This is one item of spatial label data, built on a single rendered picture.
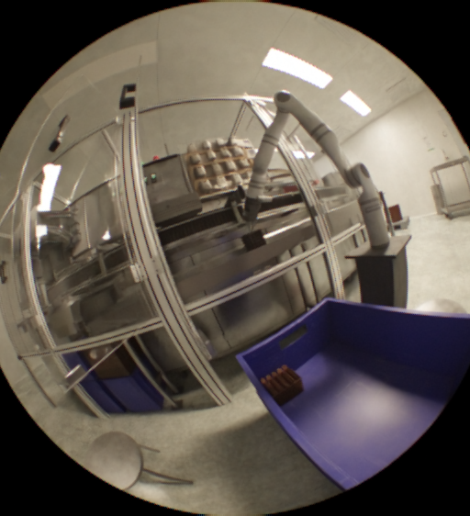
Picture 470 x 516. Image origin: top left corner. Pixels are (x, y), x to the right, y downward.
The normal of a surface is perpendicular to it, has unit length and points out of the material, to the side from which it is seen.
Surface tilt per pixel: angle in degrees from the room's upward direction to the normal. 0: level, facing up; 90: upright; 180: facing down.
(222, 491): 0
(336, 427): 0
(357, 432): 0
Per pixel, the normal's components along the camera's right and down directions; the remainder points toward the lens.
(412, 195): -0.90, 0.35
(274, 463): -0.36, -0.93
